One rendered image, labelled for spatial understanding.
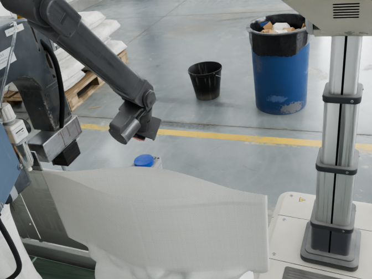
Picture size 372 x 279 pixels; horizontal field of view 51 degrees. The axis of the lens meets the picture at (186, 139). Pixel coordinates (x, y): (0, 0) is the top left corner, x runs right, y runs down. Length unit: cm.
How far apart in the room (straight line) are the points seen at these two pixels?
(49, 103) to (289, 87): 222
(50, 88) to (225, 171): 169
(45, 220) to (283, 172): 142
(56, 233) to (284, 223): 97
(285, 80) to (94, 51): 230
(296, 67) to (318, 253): 163
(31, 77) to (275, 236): 118
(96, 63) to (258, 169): 186
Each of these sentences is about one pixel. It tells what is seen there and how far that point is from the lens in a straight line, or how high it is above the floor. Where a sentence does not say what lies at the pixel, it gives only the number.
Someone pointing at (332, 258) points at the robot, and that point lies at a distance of 162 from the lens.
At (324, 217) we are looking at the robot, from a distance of 152.
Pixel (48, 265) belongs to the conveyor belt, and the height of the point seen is 38.
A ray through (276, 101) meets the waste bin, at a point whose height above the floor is 12.
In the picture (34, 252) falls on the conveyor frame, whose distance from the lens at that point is 177.
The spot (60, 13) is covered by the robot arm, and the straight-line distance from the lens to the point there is 62.
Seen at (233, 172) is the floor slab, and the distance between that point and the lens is 249.
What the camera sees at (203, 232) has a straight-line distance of 77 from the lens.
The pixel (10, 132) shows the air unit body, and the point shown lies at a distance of 83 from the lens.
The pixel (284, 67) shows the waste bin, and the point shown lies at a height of 40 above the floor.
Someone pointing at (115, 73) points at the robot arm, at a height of 122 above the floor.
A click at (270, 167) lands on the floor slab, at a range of 252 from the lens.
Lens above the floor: 151
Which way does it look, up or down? 32 degrees down
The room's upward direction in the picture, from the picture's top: 9 degrees counter-clockwise
